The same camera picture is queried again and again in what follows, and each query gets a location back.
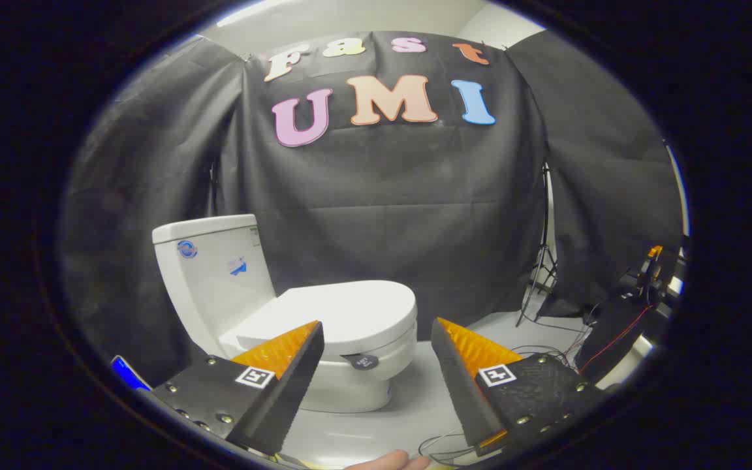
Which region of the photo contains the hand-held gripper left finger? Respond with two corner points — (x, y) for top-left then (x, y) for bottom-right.
(148, 320), (325, 456)

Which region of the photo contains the blue object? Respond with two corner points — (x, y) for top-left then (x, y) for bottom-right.
(110, 355), (151, 391)

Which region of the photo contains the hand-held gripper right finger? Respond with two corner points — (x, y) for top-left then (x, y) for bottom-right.
(431, 318), (612, 458)

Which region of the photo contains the white toilet lid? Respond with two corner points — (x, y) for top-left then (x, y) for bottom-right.
(219, 281), (418, 358)

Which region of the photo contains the white ceramic toilet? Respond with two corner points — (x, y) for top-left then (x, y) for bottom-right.
(152, 214), (419, 413)

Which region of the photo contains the black box with red wire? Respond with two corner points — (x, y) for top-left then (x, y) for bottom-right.
(575, 297), (651, 383)

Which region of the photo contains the black light stand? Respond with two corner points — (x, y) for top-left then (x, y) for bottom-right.
(516, 163), (559, 327)

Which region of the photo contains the orange and black device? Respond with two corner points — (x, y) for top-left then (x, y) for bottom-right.
(634, 245), (683, 307)

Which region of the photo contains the tangle of floor cables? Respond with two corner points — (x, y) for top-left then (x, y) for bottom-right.
(418, 312), (589, 461)

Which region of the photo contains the black backdrop cloth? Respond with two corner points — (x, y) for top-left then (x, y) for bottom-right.
(59, 29), (685, 386)

